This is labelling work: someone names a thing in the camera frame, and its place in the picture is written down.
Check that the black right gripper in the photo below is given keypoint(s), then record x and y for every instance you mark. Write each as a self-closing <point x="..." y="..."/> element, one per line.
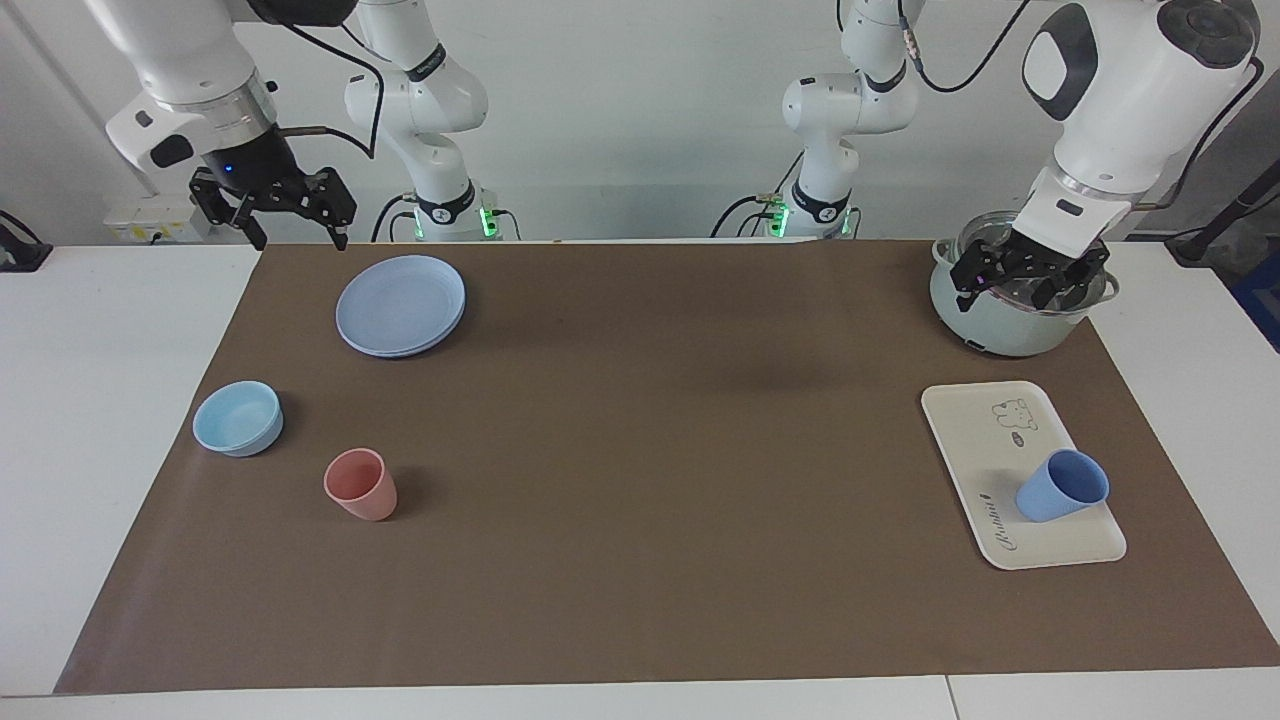
<point x="255" y="170"/>

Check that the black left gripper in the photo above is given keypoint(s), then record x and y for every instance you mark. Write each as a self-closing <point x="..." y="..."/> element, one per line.
<point x="1040" y="260"/>

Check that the blue plastic cup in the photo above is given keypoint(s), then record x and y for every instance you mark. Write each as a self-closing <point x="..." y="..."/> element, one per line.
<point x="1065" y="490"/>

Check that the pink plastic cup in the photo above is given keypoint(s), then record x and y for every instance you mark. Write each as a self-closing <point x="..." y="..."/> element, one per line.
<point x="362" y="490"/>

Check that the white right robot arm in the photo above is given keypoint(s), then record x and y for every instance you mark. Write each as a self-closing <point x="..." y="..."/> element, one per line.
<point x="190" y="70"/>

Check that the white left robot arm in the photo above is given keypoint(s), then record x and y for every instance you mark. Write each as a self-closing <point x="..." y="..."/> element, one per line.
<point x="1130" y="100"/>

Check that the cream tray with rabbit print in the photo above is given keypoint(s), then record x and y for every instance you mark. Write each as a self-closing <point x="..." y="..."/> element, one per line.
<point x="980" y="440"/>

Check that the glass pot lid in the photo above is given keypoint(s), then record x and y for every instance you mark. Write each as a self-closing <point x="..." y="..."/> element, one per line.
<point x="1010" y="300"/>

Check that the pale green cooking pot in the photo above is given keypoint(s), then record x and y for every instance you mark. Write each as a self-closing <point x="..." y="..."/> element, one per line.
<point x="1000" y="330"/>

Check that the pale blue plate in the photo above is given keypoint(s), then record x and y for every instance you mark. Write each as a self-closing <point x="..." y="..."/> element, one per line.
<point x="400" y="305"/>

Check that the black stand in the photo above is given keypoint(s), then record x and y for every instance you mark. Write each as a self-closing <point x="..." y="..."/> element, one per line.
<point x="1215" y="225"/>

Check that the light blue bowl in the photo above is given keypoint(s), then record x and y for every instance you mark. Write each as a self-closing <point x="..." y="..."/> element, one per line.
<point x="238" y="420"/>

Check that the blue box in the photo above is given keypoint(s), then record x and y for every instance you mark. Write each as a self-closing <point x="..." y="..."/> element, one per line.
<point x="1262" y="300"/>

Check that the black clamp object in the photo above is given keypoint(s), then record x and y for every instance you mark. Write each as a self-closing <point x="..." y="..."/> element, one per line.
<point x="20" y="250"/>

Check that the brown table mat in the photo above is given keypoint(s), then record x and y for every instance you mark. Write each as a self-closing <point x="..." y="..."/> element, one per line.
<point x="640" y="500"/>

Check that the white wall power strip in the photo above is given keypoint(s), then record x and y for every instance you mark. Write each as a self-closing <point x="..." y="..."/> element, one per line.
<point x="150" y="215"/>

